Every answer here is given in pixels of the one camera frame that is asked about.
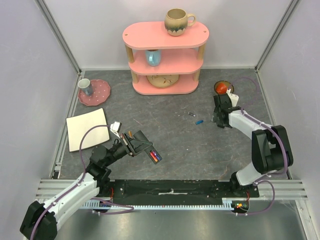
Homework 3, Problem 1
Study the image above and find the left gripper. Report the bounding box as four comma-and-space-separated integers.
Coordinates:
104, 132, 153, 167

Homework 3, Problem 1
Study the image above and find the black remote control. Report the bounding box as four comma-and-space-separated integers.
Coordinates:
133, 130, 163, 165

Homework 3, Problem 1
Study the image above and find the red orange battery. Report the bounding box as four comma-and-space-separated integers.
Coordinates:
150, 151, 158, 163

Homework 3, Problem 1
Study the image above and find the purple battery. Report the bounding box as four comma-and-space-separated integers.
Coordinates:
152, 151, 161, 161

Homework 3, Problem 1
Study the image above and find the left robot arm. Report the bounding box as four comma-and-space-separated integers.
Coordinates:
19, 130, 154, 240

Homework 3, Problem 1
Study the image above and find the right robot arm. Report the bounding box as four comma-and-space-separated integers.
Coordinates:
212, 93, 294, 197

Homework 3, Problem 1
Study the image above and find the orange cup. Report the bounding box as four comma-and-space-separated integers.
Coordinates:
215, 82, 228, 95

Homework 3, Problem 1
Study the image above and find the brown patterned bowl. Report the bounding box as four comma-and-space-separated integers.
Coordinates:
213, 80, 234, 94

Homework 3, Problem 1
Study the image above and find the blue battery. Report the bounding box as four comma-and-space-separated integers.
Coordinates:
195, 120, 204, 125

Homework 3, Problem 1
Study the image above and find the beige floral plate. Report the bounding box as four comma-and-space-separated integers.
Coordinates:
146, 74, 180, 88

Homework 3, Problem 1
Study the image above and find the cream square plate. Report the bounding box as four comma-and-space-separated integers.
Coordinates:
66, 108, 110, 152

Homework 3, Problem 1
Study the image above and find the pink dotted plate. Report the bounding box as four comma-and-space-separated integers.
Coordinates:
77, 79, 111, 107

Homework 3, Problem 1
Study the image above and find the pink three-tier shelf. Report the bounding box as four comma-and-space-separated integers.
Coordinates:
122, 21, 210, 95

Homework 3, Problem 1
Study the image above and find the grey white mug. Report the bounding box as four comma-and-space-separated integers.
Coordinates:
77, 78, 94, 96

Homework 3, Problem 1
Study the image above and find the light blue mug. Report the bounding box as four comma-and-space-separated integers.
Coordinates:
145, 49, 161, 67

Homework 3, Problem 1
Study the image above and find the beige ceramic mug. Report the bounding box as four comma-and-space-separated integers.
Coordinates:
164, 8, 197, 37

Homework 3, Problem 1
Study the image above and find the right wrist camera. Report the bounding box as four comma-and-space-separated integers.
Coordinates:
226, 89, 239, 107

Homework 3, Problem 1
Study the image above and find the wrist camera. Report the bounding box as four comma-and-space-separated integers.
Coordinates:
226, 89, 239, 107
110, 121, 122, 138

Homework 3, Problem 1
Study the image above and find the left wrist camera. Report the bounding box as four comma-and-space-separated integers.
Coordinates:
110, 121, 122, 138

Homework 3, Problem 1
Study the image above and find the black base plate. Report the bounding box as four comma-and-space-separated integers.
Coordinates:
97, 179, 260, 205

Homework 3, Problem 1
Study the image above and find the white cable duct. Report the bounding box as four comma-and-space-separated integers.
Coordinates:
80, 197, 247, 212

